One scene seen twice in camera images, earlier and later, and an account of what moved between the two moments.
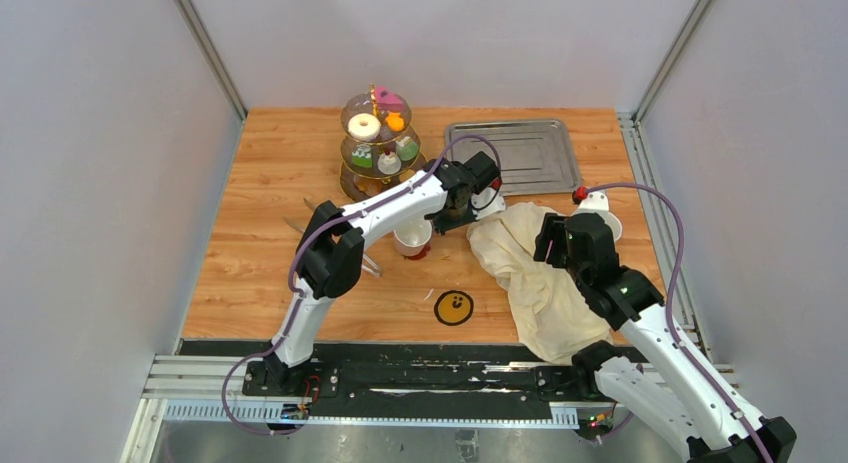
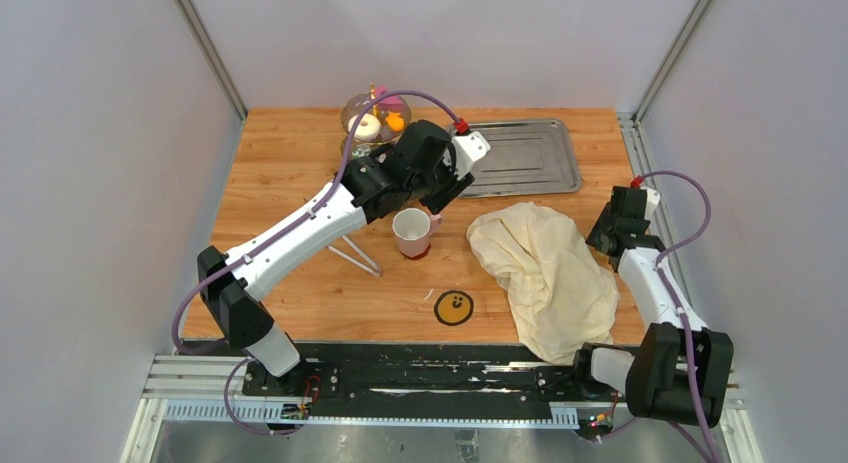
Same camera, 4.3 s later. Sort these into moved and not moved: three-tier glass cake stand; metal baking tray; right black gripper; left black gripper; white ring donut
Moved: right black gripper; left black gripper
Not moved: metal baking tray; white ring donut; three-tier glass cake stand
